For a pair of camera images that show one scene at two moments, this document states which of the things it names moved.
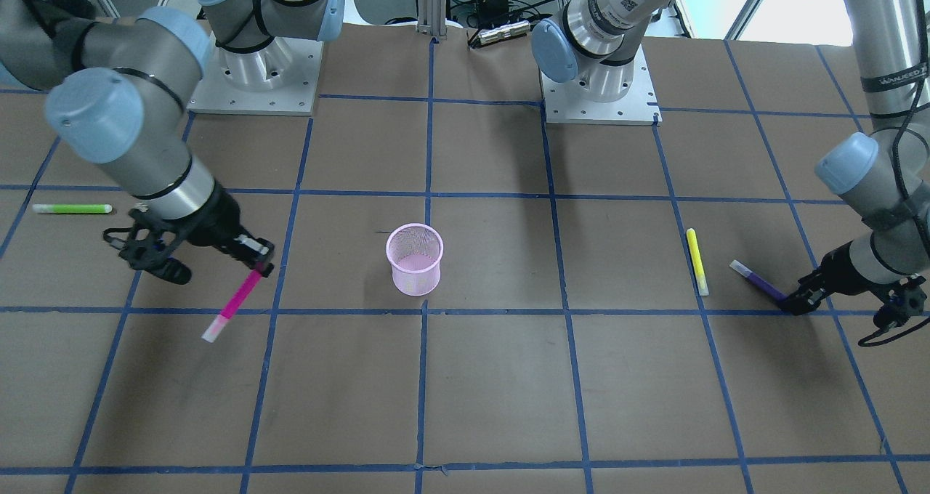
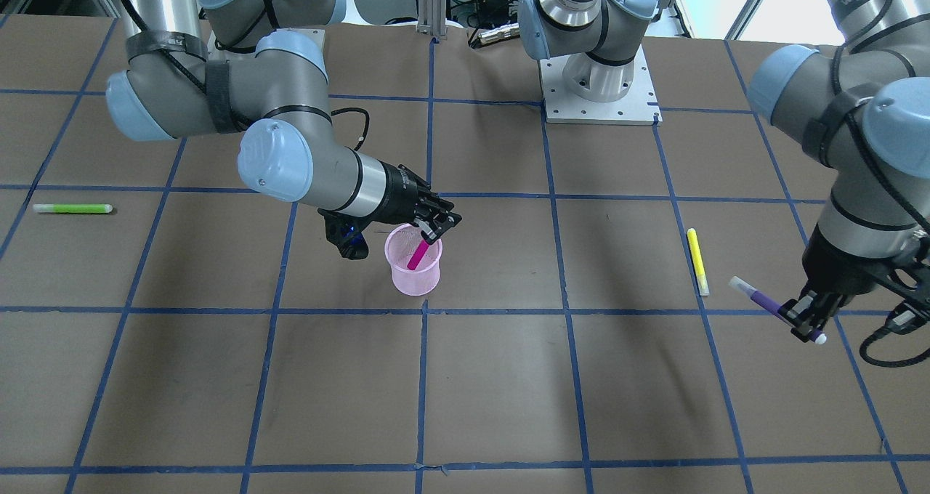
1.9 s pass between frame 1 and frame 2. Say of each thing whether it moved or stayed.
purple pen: moved
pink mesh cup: stayed
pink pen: moved
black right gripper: moved
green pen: stayed
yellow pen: stayed
